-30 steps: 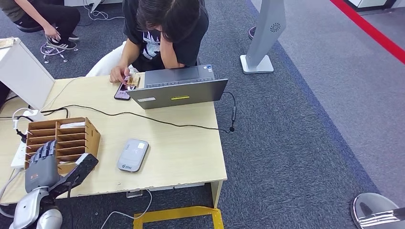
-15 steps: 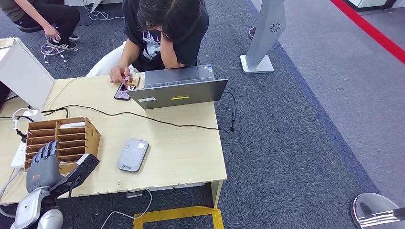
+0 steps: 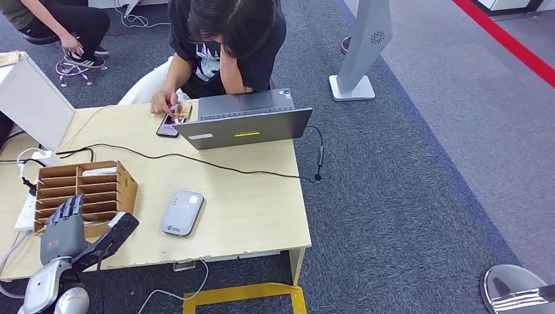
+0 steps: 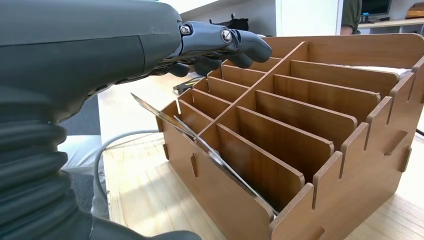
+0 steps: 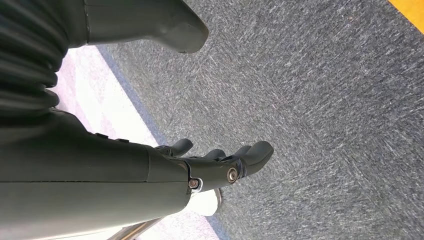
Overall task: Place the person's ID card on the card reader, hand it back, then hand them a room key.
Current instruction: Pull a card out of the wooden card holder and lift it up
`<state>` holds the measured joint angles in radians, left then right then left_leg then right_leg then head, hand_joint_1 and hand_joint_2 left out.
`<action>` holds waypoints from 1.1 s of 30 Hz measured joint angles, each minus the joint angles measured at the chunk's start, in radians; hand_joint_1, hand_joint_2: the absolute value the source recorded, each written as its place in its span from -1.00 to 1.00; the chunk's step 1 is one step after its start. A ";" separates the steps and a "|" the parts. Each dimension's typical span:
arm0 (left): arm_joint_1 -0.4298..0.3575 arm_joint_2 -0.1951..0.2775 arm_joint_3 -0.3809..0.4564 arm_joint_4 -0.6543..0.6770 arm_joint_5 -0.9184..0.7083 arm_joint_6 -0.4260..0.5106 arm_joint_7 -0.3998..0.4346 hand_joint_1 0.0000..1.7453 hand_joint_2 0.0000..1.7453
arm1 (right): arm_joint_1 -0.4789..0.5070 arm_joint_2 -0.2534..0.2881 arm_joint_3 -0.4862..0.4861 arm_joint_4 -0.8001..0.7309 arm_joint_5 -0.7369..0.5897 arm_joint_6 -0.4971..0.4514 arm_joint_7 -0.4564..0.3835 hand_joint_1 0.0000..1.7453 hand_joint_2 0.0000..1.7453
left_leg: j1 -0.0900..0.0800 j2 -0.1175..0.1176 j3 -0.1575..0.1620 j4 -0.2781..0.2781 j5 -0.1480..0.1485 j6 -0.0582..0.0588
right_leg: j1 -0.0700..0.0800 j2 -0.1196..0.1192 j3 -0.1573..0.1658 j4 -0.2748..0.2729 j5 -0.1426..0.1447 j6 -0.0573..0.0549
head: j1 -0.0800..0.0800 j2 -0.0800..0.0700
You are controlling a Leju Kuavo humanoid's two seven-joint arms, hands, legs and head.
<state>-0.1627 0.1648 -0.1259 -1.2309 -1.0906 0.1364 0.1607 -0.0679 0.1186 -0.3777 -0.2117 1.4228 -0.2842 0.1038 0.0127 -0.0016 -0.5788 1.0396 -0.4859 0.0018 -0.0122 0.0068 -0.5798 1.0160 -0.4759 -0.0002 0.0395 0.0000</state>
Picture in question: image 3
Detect crouching person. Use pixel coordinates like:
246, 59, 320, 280
0, 0, 111, 69

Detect thin white cable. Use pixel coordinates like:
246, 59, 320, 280
137, 259, 210, 314

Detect crouching person's hand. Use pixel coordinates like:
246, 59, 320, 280
60, 33, 84, 56

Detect white cabinet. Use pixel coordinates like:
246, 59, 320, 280
473, 0, 555, 17

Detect beige flat piece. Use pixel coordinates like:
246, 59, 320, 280
0, 52, 22, 68

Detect white furniture edge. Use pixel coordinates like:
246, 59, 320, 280
88, 0, 169, 10

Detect seated person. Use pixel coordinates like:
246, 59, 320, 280
116, 0, 287, 117

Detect thick grey cable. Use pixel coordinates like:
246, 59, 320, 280
0, 232, 31, 300

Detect wooden card rack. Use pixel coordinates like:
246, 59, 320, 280
33, 160, 139, 239

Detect long black cable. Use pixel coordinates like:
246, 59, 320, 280
55, 126, 325, 184

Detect white monitor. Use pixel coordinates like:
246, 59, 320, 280
0, 51, 77, 166

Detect robot left hand grey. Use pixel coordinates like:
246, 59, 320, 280
39, 194, 94, 266

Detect white charger with cable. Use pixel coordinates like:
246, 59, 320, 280
16, 147, 54, 179

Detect white floor cables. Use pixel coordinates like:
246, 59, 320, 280
113, 0, 172, 30

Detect printed ID card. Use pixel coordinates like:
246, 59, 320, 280
171, 101, 193, 124

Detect grey card reader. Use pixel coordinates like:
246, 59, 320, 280
160, 190, 205, 237

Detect black plug with cable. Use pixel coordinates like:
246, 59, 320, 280
0, 158, 46, 197

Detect yellow floor tape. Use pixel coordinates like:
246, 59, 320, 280
182, 282, 308, 314

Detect chrome stool base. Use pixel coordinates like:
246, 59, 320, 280
55, 58, 109, 88

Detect grey kiosk stand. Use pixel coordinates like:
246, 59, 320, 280
329, 0, 393, 103

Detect white key card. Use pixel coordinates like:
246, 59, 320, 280
82, 167, 118, 177

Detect black smartphone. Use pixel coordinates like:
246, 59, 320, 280
156, 111, 181, 139

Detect thin beige cable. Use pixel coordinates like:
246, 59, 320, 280
56, 105, 115, 152

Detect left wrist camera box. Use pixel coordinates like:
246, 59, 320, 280
71, 211, 140, 274

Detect seated person's right hand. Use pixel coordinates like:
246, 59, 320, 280
150, 90, 179, 116

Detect desk side panel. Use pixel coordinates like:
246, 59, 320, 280
288, 247, 308, 287

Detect white power strip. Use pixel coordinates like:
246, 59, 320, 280
14, 192, 38, 232

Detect grey laptop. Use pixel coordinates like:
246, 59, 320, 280
173, 88, 314, 151

